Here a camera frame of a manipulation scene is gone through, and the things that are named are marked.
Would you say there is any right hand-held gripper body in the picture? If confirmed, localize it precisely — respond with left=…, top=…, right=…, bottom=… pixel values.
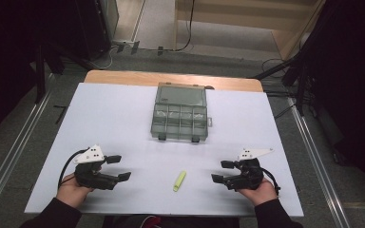
left=222, top=147, right=275, bottom=192

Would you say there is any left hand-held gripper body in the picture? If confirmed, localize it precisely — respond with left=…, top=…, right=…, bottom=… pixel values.
left=73, top=144, right=120, bottom=191

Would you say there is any yellow-green marker pen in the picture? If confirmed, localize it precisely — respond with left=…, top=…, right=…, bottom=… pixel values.
left=172, top=170, right=187, bottom=193

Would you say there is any clear plastic compartment box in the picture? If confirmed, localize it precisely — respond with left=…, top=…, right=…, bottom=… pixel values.
left=150, top=82, right=214, bottom=143

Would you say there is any person's right hand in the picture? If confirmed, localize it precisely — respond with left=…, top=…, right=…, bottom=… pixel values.
left=237, top=177, right=279, bottom=207

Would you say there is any person's left hand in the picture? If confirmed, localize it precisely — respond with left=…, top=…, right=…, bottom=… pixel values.
left=55, top=172, right=94, bottom=209

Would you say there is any white table cover board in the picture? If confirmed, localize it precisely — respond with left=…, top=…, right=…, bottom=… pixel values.
left=24, top=82, right=305, bottom=219

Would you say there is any person's red white shoe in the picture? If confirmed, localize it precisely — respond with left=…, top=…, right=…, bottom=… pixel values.
left=139, top=215, right=163, bottom=228

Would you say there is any black bar on floor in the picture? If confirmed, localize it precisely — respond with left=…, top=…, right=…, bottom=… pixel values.
left=52, top=104, right=68, bottom=125

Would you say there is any black metal stand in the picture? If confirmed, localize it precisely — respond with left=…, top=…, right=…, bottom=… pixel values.
left=32, top=41, right=91, bottom=105
left=250, top=47, right=317, bottom=117

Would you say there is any white power strip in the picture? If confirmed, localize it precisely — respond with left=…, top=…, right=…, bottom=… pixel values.
left=111, top=39, right=141, bottom=54

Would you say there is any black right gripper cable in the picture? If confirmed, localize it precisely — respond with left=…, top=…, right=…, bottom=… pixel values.
left=260, top=166, right=281, bottom=197

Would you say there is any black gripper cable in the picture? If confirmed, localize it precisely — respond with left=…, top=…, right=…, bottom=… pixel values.
left=57, top=148, right=90, bottom=190
left=260, top=166, right=281, bottom=197

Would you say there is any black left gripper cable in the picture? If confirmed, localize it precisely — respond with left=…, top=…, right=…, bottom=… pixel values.
left=57, top=148, right=90, bottom=190

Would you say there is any metal floor rail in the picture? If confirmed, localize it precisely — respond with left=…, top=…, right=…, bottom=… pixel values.
left=287, top=96, right=352, bottom=228
left=0, top=89, right=52, bottom=210

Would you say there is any white floor cable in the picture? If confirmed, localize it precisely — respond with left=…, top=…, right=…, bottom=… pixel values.
left=89, top=47, right=119, bottom=71

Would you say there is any black floor cable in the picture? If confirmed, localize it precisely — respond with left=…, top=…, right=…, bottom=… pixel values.
left=260, top=57, right=296, bottom=96

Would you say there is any black hanging cable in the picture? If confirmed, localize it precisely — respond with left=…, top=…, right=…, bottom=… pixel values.
left=170, top=0, right=196, bottom=53

